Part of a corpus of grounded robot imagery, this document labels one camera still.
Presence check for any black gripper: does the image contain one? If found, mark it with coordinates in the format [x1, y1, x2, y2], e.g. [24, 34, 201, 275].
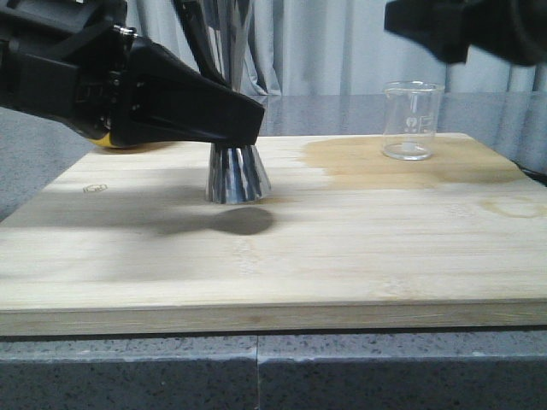
[1, 1, 135, 140]
[384, 1, 546, 66]

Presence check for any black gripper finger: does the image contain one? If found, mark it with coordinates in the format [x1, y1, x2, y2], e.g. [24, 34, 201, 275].
[109, 37, 265, 147]

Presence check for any clear glass beaker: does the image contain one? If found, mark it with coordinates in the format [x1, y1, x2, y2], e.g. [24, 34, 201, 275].
[382, 80, 444, 161]

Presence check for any steel double jigger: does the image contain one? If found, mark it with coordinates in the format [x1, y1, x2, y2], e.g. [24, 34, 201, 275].
[173, 0, 273, 207]

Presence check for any yellow lemon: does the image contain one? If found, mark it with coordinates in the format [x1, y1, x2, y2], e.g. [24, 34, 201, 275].
[86, 133, 144, 149]

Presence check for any grey curtain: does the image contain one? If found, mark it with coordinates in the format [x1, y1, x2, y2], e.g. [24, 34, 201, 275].
[123, 0, 547, 99]

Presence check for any wooden cutting board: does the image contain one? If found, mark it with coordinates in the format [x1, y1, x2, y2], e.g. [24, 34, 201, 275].
[1, 133, 546, 336]

